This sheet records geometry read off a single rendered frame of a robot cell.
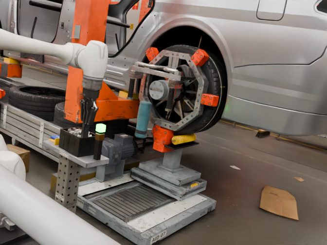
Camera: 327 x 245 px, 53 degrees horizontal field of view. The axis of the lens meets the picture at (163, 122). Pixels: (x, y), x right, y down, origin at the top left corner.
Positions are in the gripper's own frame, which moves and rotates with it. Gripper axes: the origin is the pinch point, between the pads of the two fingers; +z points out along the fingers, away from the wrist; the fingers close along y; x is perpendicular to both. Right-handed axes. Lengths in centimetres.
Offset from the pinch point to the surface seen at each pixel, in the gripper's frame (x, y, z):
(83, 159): 14.6, -20.4, 25.3
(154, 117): 85, -43, 10
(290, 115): 107, 45, -19
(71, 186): 17, -33, 50
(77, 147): 12.3, -25.4, 19.7
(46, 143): 7, -51, 27
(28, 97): 43, -173, 31
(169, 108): 66, -12, -7
